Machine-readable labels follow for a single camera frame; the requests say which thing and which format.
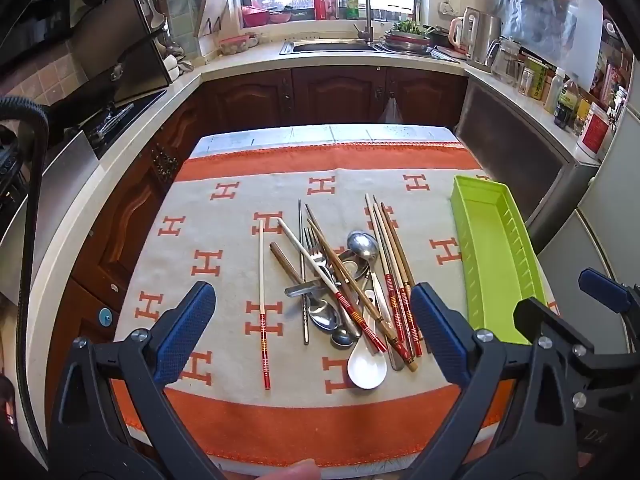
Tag white kitchen countertop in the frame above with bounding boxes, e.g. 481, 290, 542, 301
0, 40, 603, 321

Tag metal fork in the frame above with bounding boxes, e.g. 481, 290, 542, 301
302, 226, 361, 336

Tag group of condiment bottles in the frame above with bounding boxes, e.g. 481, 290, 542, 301
517, 57, 623, 161

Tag brown chopstick with red end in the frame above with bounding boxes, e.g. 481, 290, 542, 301
380, 202, 426, 356

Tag glass pitcher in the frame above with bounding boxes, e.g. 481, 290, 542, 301
487, 37, 524, 87

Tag hanging kitchen ladles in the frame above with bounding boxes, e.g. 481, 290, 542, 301
140, 0, 169, 29

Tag stainless steel splash guard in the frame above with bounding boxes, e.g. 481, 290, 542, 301
67, 0, 174, 107

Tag large metal spoon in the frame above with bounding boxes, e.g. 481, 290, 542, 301
346, 230, 396, 331

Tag stainless steel box appliance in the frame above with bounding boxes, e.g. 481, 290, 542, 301
0, 130, 102, 306

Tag green plastic utensil tray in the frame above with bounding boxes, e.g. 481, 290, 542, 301
450, 174, 549, 346

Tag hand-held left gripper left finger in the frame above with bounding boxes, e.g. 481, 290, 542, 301
47, 281, 226, 480

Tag dark brown wooden chopstick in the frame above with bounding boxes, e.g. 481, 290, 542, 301
269, 241, 311, 291

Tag metal basin with vegetables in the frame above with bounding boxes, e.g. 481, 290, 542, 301
383, 20, 434, 54

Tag brushed metal appliance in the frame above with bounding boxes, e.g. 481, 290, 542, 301
454, 80, 602, 242

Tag red plastic basin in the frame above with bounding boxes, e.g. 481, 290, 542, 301
242, 5, 271, 27

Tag black gas stove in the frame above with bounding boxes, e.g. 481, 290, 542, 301
82, 87, 169, 159

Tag black braided cable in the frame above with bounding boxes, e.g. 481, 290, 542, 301
0, 97, 52, 456

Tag steel kettle with pink handle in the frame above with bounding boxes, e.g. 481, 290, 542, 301
448, 7, 502, 67

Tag steel kitchen sink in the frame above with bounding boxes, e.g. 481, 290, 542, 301
279, 38, 383, 56

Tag light brown wooden chopstick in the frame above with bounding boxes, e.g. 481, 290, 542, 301
304, 203, 418, 372

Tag hanging clear plastic bag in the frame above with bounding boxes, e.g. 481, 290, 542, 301
377, 95, 404, 124

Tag dark wooden kitchen cabinets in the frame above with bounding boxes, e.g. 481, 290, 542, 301
37, 65, 469, 411

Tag clear plastic sheet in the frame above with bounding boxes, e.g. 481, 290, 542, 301
500, 0, 604, 77

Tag white ceramic dishes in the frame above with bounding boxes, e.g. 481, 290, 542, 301
162, 52, 194, 82

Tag short broad-handled metal spoon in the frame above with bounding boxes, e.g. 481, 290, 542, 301
284, 247, 373, 299

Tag wooden cutting board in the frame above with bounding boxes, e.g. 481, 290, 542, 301
193, 0, 230, 39

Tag orange and beige printed blanket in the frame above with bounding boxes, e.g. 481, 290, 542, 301
112, 141, 558, 468

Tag white ceramic spoon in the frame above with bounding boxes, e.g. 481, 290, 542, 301
346, 287, 389, 390

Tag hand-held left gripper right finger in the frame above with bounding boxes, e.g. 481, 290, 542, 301
400, 282, 583, 480

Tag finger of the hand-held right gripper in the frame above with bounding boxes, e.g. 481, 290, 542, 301
513, 297, 593, 367
578, 268, 640, 348

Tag person's left hand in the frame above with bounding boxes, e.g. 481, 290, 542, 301
267, 460, 322, 480

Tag steel kitchen faucet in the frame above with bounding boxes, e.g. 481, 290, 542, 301
346, 0, 376, 44

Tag pink-rimmed food container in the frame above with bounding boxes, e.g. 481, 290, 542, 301
218, 35, 251, 55

